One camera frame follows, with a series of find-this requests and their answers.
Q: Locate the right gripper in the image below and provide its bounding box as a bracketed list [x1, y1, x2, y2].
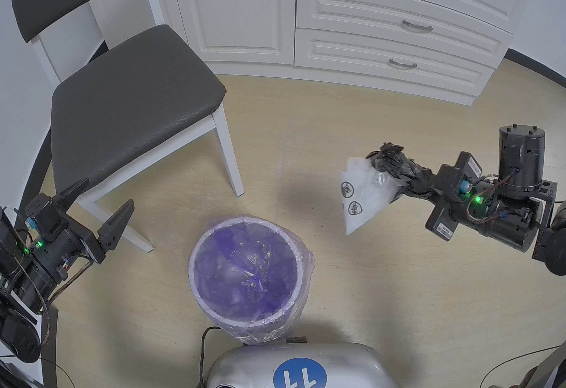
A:
[425, 164, 503, 242]

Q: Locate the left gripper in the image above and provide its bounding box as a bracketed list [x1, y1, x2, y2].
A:
[27, 178, 135, 286]

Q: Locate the clear printed wrapper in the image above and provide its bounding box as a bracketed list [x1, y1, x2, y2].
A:
[340, 156, 399, 237]

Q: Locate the white trash bin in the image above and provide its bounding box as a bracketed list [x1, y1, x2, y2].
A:
[189, 215, 310, 338]

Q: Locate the purple plastic bag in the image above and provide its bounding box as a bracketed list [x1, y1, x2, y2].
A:
[189, 214, 315, 345]

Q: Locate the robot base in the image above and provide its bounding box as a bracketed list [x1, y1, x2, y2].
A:
[205, 337, 401, 388]

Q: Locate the white chair grey padded seat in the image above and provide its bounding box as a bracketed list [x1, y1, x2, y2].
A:
[11, 0, 245, 253]

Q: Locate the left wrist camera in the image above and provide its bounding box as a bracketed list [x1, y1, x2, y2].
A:
[24, 193, 68, 242]

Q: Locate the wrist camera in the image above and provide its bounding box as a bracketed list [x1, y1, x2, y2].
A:
[24, 193, 68, 242]
[455, 151, 483, 197]

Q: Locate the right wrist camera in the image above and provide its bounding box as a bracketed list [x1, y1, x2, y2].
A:
[455, 151, 483, 197]

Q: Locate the black cable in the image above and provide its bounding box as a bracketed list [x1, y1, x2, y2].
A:
[483, 346, 563, 388]
[198, 326, 255, 388]
[39, 356, 72, 388]

